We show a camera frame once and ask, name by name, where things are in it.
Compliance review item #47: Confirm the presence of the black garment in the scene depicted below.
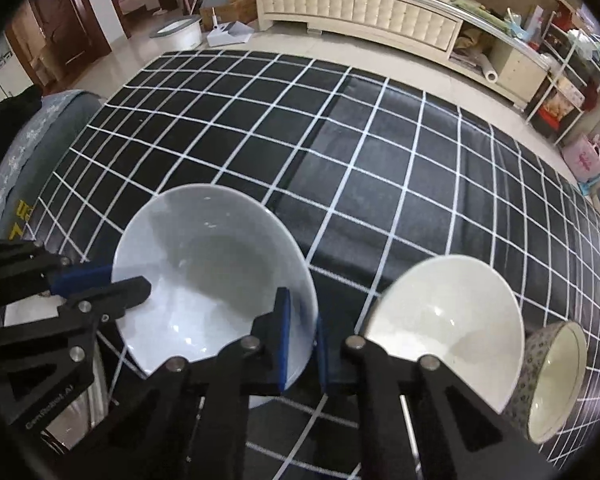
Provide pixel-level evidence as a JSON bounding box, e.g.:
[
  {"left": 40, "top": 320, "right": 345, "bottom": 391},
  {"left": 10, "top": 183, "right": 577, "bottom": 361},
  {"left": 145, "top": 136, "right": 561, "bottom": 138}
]
[{"left": 0, "top": 85, "right": 43, "bottom": 196}]

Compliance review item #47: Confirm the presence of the grey embroidered sofa cover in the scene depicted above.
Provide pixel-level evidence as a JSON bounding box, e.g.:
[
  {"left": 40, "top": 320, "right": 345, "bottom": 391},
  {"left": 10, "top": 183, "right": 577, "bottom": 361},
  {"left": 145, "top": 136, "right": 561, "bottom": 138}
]
[{"left": 0, "top": 89, "right": 106, "bottom": 241}]

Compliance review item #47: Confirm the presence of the patterned floral bowl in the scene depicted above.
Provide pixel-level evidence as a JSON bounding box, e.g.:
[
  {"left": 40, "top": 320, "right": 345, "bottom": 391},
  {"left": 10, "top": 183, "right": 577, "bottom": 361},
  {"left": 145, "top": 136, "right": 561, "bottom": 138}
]
[{"left": 500, "top": 321, "right": 588, "bottom": 445}]

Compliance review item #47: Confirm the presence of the black checked tablecloth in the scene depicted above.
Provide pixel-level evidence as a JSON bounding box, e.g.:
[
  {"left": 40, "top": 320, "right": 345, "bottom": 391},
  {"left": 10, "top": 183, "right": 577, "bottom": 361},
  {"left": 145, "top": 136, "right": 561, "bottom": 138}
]
[{"left": 27, "top": 50, "right": 600, "bottom": 480}]

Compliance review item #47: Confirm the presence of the white dustpan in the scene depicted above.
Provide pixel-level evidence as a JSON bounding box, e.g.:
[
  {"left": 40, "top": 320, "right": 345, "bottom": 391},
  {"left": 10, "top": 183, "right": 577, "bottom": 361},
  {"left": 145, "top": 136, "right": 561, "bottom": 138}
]
[{"left": 207, "top": 22, "right": 253, "bottom": 48}]

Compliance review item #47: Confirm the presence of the white metal shelf rack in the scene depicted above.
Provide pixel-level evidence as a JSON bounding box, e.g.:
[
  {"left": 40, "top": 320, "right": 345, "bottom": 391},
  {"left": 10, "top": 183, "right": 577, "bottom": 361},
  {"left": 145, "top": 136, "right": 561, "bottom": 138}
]
[{"left": 525, "top": 10, "right": 600, "bottom": 146}]

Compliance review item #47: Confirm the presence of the brown cardboard box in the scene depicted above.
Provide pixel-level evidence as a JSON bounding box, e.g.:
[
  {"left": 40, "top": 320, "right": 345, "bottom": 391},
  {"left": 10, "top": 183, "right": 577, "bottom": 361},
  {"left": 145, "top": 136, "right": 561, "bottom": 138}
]
[{"left": 200, "top": 0, "right": 257, "bottom": 31}]

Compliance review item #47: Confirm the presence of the cream television cabinet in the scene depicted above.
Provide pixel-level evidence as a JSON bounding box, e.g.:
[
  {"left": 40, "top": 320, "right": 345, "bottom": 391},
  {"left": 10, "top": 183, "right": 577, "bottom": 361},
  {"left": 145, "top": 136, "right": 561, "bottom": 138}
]
[{"left": 254, "top": 0, "right": 551, "bottom": 108}]

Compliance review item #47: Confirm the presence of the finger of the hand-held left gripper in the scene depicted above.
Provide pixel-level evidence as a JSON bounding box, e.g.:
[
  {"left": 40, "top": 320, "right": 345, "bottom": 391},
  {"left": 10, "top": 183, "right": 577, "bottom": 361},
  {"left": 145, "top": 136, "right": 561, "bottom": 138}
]
[
  {"left": 0, "top": 241, "right": 114, "bottom": 306},
  {"left": 0, "top": 277, "right": 152, "bottom": 346}
]

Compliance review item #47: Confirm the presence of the white mop bucket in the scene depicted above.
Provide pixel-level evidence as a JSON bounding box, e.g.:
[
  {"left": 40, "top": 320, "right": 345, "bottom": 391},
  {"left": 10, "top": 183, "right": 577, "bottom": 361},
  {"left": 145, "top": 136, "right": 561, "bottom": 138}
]
[{"left": 150, "top": 15, "right": 203, "bottom": 52}]

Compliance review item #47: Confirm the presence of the dark wooden door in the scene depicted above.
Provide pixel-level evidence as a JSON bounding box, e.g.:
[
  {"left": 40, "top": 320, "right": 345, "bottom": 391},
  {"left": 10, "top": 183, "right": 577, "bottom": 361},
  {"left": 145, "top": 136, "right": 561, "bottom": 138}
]
[{"left": 5, "top": 0, "right": 113, "bottom": 93}]

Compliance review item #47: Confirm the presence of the plain white bowl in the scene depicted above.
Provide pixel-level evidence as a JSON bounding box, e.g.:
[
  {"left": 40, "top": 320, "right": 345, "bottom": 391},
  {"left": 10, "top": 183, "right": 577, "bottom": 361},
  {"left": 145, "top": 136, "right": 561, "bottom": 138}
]
[{"left": 365, "top": 255, "right": 526, "bottom": 413}]

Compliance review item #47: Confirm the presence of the white paper roll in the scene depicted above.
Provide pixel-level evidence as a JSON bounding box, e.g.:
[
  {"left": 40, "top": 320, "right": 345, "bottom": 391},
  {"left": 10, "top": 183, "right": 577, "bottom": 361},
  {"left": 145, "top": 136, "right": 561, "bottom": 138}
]
[{"left": 475, "top": 50, "right": 498, "bottom": 83}]

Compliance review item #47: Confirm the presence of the bluish white flower bowl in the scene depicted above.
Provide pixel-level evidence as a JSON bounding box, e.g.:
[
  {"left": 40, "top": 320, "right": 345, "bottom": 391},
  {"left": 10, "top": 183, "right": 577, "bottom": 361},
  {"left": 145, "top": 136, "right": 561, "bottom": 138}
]
[{"left": 111, "top": 184, "right": 318, "bottom": 395}]

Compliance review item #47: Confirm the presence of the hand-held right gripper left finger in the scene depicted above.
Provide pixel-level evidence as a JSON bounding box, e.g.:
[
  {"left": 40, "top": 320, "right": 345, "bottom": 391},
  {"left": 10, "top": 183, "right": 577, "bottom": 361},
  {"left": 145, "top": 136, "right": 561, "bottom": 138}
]
[{"left": 80, "top": 287, "right": 292, "bottom": 480}]

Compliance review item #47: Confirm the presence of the printed red box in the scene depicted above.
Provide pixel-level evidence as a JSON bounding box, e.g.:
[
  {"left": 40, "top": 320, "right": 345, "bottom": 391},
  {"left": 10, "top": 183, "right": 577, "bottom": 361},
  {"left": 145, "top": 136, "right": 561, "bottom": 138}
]
[{"left": 537, "top": 90, "right": 578, "bottom": 126}]

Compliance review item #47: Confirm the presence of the pink bag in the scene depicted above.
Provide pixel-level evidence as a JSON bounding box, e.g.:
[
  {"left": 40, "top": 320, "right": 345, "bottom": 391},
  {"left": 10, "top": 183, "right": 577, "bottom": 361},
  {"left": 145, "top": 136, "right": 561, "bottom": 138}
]
[{"left": 562, "top": 134, "right": 600, "bottom": 183}]

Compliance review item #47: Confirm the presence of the white plate with pink petals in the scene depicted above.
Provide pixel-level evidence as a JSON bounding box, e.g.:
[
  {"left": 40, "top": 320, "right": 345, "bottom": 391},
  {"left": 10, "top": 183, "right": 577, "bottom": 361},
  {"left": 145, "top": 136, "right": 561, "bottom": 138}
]
[{"left": 0, "top": 305, "right": 112, "bottom": 453}]

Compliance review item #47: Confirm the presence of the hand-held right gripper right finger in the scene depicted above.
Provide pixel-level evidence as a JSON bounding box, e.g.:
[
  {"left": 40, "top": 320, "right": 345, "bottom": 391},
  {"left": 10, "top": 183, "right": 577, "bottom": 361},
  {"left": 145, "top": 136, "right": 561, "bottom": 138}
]
[{"left": 316, "top": 317, "right": 556, "bottom": 480}]

